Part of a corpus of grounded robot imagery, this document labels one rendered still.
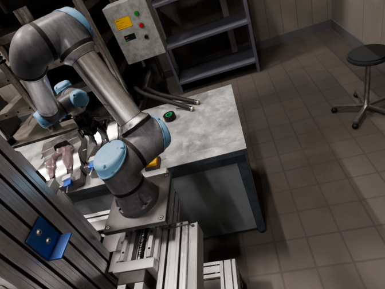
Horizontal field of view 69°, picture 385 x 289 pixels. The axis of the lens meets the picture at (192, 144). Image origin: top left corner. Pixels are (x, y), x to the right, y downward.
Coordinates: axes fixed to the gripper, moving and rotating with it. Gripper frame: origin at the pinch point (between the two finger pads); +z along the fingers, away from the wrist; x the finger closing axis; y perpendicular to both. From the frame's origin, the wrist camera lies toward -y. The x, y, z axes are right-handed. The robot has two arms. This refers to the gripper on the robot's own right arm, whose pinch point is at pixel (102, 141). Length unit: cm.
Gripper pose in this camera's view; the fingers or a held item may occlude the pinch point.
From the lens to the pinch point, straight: 154.4
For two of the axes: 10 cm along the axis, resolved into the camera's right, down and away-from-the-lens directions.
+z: 3.2, 7.5, 5.8
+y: 0.0, 6.2, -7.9
